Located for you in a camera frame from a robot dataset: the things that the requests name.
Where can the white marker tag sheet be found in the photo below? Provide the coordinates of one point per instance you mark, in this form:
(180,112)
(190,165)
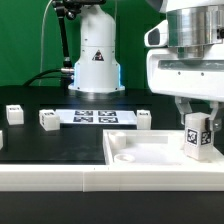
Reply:
(97,117)

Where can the black camera stand pole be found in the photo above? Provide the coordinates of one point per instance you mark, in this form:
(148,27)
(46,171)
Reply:
(69,9)

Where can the white square tabletop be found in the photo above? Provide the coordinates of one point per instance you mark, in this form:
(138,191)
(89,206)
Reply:
(150,147)

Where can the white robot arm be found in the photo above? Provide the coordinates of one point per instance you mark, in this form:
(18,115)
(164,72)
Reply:
(185,58)

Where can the white front fence wall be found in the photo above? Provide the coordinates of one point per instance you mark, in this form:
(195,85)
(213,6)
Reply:
(93,178)

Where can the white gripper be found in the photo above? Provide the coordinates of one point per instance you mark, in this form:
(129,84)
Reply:
(201,78)

